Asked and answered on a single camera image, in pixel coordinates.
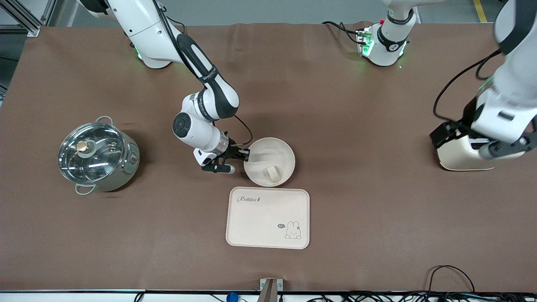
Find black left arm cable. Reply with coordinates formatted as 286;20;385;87
433;49;503;122

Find black arm base cable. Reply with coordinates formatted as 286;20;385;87
322;20;362;45

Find brown table cover mat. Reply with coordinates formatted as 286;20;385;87
0;22;537;292

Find white two-slot toaster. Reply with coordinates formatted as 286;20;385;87
436;133;526;172

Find black looped cable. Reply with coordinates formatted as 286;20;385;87
427;265;476;294

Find black cable bundle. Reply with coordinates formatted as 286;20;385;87
305;291;537;302

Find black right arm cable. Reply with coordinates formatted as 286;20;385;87
153;0;253;146

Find cream rabbit print tray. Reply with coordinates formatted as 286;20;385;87
226;187;310;250

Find glass pot lid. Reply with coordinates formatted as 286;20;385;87
58;122;127;183

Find steel cooking pot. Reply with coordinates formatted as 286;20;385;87
58;116;141;196

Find cream white bowl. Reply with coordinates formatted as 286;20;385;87
243;137;296;187

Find metal table edge bracket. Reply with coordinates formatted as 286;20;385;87
260;278;284;302

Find aluminium frame post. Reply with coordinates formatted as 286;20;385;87
0;0;57;37

